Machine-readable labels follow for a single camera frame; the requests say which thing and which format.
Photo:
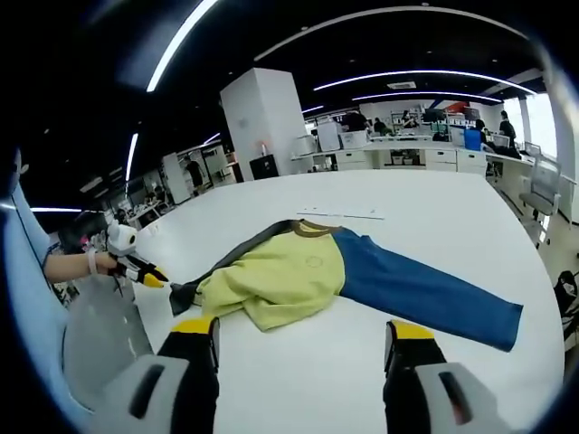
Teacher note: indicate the yellow blue grey garment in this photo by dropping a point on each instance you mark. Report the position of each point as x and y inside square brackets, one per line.
[294, 280]

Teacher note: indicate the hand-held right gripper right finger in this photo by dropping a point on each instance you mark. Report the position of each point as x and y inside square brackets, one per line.
[416, 384]

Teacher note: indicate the black low cabinet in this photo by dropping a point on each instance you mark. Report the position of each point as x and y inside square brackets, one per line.
[264, 167]

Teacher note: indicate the white flat table strip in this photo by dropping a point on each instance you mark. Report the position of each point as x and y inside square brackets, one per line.
[339, 214]

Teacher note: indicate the person's left hand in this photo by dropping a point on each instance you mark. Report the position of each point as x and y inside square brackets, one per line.
[106, 263]

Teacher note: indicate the white square pillar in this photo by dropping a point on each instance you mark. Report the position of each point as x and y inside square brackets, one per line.
[262, 117]

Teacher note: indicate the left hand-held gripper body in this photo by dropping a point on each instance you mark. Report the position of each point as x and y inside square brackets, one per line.
[122, 239]

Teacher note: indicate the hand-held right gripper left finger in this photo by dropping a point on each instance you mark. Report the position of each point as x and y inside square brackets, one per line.
[181, 384]

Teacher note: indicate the long ceiling light strip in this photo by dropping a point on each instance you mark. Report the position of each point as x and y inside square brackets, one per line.
[176, 45]

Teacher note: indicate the black chair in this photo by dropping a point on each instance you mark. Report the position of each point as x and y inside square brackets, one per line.
[567, 307]

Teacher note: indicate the grey office chair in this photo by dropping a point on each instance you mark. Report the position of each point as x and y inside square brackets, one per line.
[540, 190]

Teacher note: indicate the blue storage box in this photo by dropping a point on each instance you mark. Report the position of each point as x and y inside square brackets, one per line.
[473, 140]

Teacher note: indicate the white office desk row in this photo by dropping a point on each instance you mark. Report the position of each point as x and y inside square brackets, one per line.
[407, 156]

